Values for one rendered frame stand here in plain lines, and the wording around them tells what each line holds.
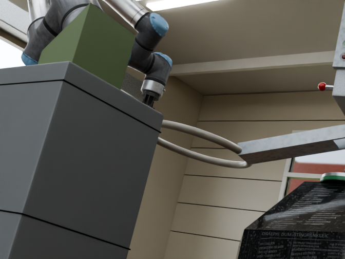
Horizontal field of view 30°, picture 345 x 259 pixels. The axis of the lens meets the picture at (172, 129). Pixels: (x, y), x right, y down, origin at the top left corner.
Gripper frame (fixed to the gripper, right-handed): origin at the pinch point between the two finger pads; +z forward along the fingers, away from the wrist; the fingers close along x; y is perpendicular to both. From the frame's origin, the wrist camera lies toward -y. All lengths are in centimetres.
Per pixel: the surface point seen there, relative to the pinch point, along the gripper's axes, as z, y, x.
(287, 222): 19, 50, 58
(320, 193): 5, 40, 68
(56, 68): 3, 87, -21
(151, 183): -88, -804, -10
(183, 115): -221, -834, 6
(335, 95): -31, 37, 65
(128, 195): 28, 67, 8
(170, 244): -5, -847, 51
